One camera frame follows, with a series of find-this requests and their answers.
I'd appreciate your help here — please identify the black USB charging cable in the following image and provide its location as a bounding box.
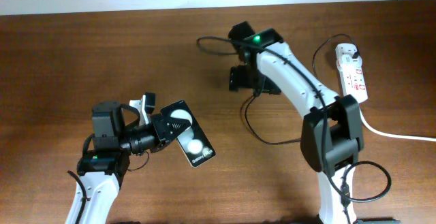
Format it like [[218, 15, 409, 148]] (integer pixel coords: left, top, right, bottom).
[[239, 33, 360, 146]]

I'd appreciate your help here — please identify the black Samsung flip phone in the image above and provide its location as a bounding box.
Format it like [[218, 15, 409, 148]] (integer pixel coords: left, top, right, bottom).
[[161, 100, 216, 167]]

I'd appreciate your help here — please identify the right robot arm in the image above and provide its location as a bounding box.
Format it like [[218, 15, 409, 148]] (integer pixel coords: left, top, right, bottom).
[[228, 21, 364, 223]]

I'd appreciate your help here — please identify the white power strip cord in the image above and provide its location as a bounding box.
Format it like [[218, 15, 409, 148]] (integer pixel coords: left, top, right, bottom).
[[357, 108, 436, 142]]

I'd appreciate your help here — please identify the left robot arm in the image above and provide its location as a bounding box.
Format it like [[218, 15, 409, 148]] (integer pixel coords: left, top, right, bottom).
[[66, 101, 193, 223]]

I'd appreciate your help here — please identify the white power strip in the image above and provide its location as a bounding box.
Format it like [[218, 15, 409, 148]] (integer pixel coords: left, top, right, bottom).
[[337, 58, 368, 103]]

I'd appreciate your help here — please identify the white USB charger adapter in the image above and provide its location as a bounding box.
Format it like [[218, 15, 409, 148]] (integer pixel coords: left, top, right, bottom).
[[335, 43, 362, 71]]

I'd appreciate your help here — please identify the left camera black cable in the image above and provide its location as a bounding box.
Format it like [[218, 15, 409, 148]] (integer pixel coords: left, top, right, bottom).
[[66, 131, 96, 224]]

